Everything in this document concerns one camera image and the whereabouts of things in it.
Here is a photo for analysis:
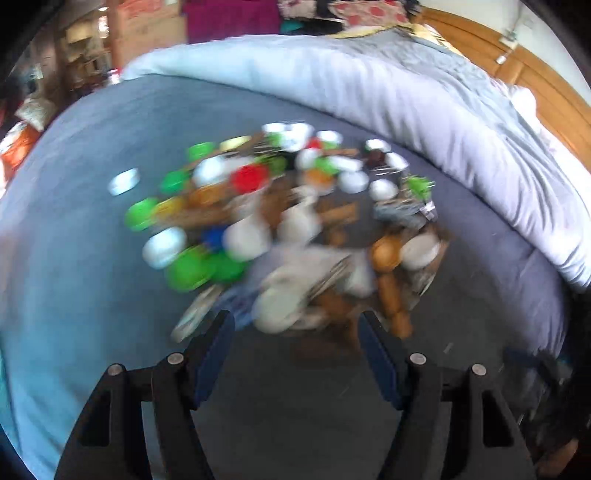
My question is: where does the large white bottle cap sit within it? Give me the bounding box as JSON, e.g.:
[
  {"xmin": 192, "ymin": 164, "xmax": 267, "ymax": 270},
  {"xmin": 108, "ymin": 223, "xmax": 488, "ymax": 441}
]
[{"xmin": 401, "ymin": 233, "xmax": 441, "ymax": 271}]

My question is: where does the orange bottle cap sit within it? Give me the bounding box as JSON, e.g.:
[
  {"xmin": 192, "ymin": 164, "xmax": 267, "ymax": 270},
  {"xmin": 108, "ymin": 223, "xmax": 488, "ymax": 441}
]
[{"xmin": 370, "ymin": 235, "xmax": 402, "ymax": 273}]

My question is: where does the blue bed sheet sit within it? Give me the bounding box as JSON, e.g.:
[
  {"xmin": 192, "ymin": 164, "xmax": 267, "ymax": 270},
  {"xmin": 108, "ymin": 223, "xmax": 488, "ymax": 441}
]
[{"xmin": 1, "ymin": 76, "xmax": 568, "ymax": 479}]

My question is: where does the blue bottle cap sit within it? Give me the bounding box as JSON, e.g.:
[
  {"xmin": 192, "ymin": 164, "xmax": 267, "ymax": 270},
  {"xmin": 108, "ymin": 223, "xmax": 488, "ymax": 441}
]
[{"xmin": 201, "ymin": 226, "xmax": 226, "ymax": 252}]

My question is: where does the green flip cap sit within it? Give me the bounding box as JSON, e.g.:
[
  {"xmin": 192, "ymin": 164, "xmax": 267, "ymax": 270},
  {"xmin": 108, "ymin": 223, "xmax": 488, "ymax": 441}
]
[{"xmin": 405, "ymin": 175, "xmax": 436, "ymax": 203}]

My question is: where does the red bottle cap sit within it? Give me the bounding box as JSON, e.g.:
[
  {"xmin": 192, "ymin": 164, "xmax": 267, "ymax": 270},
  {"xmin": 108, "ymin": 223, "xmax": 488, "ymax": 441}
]
[{"xmin": 230, "ymin": 164, "xmax": 269, "ymax": 195}]

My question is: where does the dark maroon cap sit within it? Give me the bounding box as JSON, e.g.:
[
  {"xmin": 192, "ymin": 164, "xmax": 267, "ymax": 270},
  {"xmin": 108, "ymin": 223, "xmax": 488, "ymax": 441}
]
[{"xmin": 365, "ymin": 149, "xmax": 386, "ymax": 170}]

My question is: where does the wooden headboard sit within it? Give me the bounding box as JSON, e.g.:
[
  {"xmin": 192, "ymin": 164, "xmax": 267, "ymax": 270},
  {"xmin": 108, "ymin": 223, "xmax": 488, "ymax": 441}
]
[{"xmin": 421, "ymin": 8, "xmax": 591, "ymax": 168}]

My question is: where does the white folded duvet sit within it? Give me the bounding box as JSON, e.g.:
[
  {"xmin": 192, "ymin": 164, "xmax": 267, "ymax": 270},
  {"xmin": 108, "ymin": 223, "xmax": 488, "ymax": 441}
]
[{"xmin": 122, "ymin": 30, "xmax": 590, "ymax": 289}]

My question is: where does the cardboard box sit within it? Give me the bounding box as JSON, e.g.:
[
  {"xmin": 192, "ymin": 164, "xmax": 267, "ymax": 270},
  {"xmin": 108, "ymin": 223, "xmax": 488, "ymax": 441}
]
[{"xmin": 107, "ymin": 1, "xmax": 187, "ymax": 70}]

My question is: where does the magenta cloth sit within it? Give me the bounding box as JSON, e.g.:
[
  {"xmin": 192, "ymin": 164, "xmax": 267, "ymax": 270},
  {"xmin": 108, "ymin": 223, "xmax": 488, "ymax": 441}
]
[{"xmin": 182, "ymin": 0, "xmax": 281, "ymax": 43}]

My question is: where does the floral patterned cloth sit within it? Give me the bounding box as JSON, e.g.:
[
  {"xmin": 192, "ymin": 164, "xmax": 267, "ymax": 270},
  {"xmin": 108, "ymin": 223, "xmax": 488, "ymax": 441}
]
[{"xmin": 276, "ymin": 0, "xmax": 422, "ymax": 29}]

